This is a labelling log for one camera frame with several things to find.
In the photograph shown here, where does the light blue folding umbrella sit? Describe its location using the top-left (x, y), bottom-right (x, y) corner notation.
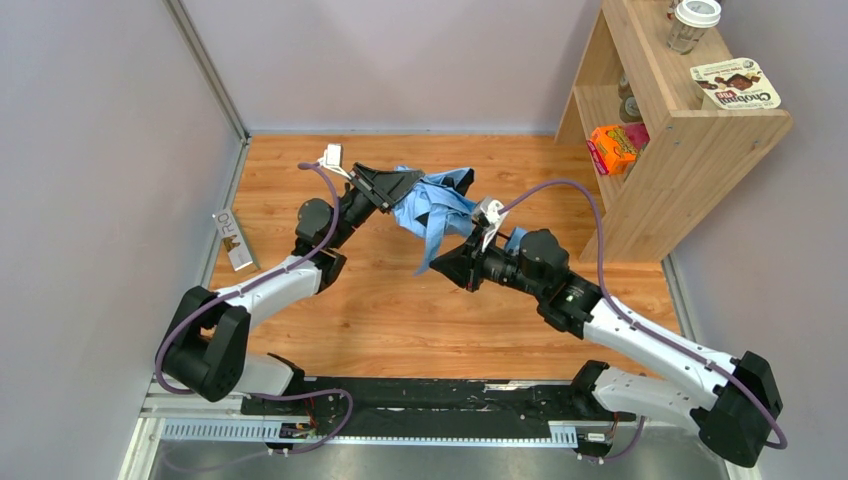
top-left (392, 167), bottom-right (480, 276)

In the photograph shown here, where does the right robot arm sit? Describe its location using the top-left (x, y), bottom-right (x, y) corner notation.
top-left (430, 227), bottom-right (783, 468)

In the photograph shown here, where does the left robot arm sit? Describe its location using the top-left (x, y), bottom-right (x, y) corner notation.
top-left (154, 163), bottom-right (424, 402)

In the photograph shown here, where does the small RO labelled box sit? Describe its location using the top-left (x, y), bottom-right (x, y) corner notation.
top-left (212, 208), bottom-right (259, 273)

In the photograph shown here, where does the orange snack box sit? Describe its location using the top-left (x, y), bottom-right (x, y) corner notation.
top-left (587, 125), bottom-right (640, 175)

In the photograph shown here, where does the pink snack box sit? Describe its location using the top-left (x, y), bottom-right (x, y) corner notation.
top-left (622, 123), bottom-right (650, 152)

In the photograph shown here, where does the small bottle on shelf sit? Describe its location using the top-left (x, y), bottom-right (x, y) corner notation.
top-left (617, 73), bottom-right (642, 123)

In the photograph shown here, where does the wooden shelf unit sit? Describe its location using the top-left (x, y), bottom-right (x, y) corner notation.
top-left (555, 1), bottom-right (793, 263)

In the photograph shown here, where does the Chobani yogurt cup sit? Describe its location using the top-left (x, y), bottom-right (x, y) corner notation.
top-left (690, 57), bottom-right (782, 111)

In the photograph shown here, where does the glass jar white lid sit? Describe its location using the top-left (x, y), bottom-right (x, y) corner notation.
top-left (666, 0), bottom-right (722, 55)

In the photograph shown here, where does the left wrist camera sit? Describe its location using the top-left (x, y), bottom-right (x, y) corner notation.
top-left (317, 143), bottom-right (351, 181)

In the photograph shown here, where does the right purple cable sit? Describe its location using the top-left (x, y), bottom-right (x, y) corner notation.
top-left (496, 178), bottom-right (790, 463)

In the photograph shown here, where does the purple cable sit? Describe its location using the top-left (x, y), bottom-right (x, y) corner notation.
top-left (154, 162), bottom-right (356, 458)
top-left (496, 178), bottom-right (790, 463)

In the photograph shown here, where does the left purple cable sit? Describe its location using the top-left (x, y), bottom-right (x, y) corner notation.
top-left (154, 162), bottom-right (356, 458)

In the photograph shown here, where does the aluminium frame post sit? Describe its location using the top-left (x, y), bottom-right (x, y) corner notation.
top-left (162, 0), bottom-right (251, 144)

